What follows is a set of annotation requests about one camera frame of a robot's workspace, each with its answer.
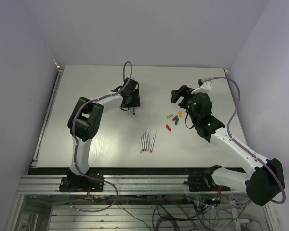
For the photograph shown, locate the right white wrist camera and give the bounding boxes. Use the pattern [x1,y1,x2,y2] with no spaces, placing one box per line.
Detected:
[192,79,212,94]

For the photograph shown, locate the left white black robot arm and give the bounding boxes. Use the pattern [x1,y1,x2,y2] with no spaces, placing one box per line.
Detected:
[67,78,140,191]

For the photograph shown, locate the loose cables under table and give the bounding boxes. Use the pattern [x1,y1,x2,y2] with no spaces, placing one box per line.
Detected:
[69,192,256,231]

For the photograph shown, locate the purple end white pen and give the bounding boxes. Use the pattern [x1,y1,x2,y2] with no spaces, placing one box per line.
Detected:
[150,130,157,153]

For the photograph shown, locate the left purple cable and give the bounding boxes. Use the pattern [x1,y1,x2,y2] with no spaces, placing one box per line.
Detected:
[70,61,133,213]

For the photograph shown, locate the light green end white pen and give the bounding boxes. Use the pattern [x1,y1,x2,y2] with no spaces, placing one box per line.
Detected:
[140,130,145,153]

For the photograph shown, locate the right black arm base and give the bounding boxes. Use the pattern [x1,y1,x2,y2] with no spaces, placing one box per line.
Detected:
[183,165,231,192]

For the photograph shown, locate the yellow end white pen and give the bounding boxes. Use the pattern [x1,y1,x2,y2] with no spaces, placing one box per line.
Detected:
[147,128,151,151]

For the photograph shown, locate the aluminium rail frame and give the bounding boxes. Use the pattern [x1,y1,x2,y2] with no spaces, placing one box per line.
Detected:
[16,174,270,195]

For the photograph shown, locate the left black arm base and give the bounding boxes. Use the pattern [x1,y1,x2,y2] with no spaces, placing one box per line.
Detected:
[59,170,104,193]

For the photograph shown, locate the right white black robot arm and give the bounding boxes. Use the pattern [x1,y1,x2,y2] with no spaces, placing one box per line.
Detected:
[171,85,285,206]

